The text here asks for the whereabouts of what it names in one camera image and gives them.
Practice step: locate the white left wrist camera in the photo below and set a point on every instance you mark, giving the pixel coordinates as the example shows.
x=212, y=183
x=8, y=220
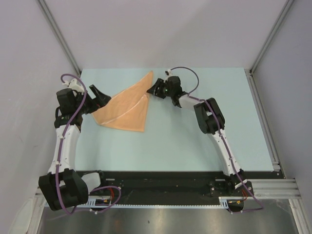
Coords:
x=75, y=85

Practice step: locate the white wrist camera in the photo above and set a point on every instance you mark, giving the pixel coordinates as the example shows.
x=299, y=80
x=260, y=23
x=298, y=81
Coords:
x=168, y=73
x=75, y=85

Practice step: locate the aluminium side rail extrusion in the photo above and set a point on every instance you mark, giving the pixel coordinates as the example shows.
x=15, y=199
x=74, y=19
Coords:
x=264, y=122

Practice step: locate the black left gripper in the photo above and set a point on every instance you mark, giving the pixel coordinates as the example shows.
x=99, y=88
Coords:
x=100, y=100

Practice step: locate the left aluminium frame post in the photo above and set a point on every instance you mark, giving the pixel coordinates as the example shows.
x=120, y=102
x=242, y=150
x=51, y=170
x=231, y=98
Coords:
x=47, y=13

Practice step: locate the aluminium frame post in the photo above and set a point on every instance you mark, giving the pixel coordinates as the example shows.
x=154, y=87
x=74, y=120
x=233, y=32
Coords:
x=47, y=13
x=272, y=34

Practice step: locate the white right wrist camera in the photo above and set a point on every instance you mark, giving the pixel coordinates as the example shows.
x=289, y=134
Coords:
x=168, y=73

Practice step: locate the right aluminium frame post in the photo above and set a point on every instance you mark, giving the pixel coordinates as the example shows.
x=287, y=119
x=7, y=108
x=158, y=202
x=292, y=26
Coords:
x=272, y=34

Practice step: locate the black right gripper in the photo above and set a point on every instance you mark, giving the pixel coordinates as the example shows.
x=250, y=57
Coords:
x=160, y=84

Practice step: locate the orange cloth napkin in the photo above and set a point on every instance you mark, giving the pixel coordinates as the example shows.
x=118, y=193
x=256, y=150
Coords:
x=128, y=109

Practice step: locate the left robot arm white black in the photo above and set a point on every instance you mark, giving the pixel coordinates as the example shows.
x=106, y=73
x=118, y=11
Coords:
x=62, y=186

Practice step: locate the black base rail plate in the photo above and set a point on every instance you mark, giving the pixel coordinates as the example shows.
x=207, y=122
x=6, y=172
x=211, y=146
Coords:
x=168, y=188

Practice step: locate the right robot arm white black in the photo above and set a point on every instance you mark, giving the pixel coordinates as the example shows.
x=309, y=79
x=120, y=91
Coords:
x=210, y=121

